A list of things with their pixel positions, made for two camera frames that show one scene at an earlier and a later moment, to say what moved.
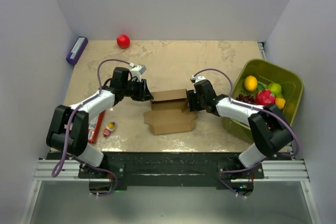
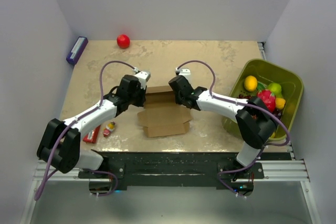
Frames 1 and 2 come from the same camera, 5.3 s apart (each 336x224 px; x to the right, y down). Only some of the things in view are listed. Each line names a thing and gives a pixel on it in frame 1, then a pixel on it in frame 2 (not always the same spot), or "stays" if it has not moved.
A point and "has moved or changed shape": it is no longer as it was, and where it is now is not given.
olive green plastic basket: [268, 72] stays
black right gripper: [192, 106] → [178, 100]
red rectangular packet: [94, 126] stays
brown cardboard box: [169, 112] has moved or changed shape
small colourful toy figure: [109, 128] stays
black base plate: [171, 170] stays
